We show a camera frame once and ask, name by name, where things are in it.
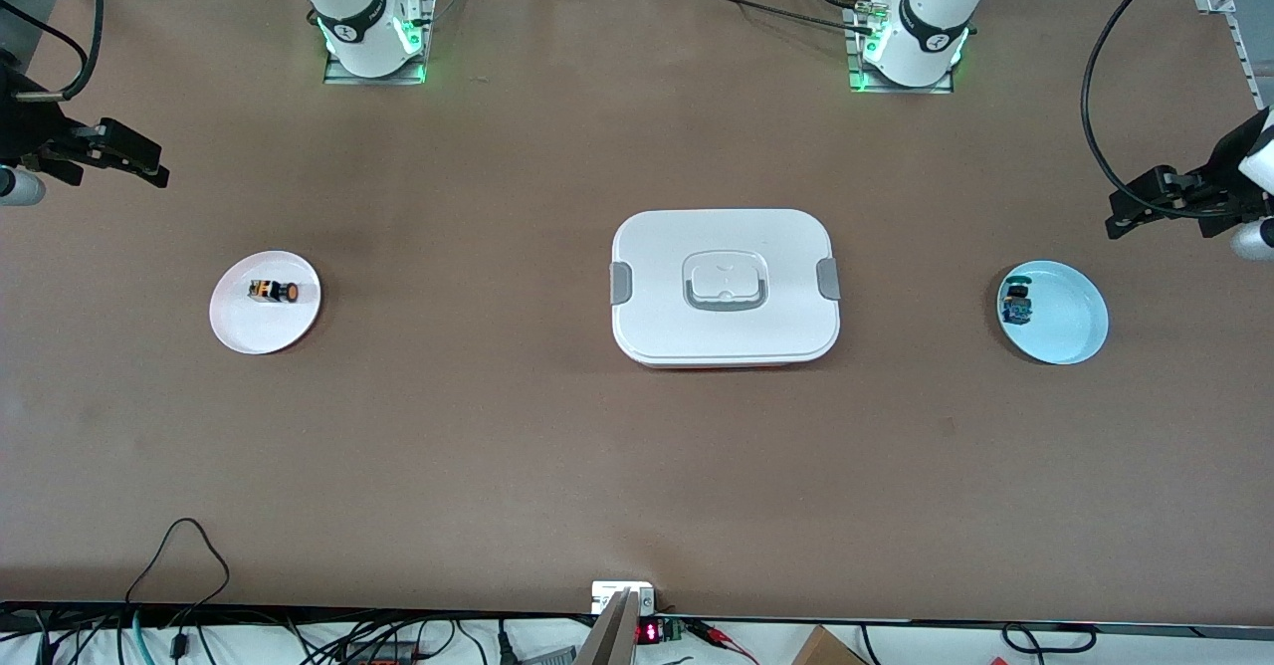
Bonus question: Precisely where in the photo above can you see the white lidded lunch box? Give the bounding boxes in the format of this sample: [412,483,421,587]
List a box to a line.
[610,208,842,369]

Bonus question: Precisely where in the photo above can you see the brown cardboard box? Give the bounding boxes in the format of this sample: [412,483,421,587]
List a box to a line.
[791,625,869,665]

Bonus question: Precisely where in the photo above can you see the light blue round plate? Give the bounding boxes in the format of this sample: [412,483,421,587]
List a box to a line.
[996,260,1109,365]

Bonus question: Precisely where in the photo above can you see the pale pink round plate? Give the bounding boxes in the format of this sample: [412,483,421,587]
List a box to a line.
[209,250,322,355]

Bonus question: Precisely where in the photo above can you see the red clip test leads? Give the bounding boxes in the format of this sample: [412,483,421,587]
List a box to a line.
[692,618,759,664]

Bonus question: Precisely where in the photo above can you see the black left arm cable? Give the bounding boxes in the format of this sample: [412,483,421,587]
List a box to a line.
[1081,0,1195,220]

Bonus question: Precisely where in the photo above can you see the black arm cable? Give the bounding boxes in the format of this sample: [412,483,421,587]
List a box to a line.
[0,0,106,104]
[1081,0,1195,220]

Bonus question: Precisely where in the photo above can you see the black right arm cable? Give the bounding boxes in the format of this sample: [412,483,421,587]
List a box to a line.
[0,0,106,104]

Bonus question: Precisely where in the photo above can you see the slotted aluminium frame rail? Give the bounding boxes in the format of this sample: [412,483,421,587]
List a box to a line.
[1192,0,1274,111]

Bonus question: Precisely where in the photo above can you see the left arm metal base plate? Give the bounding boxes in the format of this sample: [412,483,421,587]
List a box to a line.
[845,3,956,96]

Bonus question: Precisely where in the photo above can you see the thin black looped cable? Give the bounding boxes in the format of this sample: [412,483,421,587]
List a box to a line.
[123,517,232,665]

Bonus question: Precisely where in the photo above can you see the black base power cable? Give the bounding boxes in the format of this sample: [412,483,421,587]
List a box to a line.
[685,0,879,35]

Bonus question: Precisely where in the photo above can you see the black coiled floor cable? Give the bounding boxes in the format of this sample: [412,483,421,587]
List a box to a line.
[999,622,1098,658]

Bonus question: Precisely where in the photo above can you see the white post mounting bracket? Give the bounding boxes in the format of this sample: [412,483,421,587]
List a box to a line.
[590,580,657,615]

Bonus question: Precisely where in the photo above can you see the aluminium camera post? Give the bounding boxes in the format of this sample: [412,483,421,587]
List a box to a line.
[577,590,641,665]

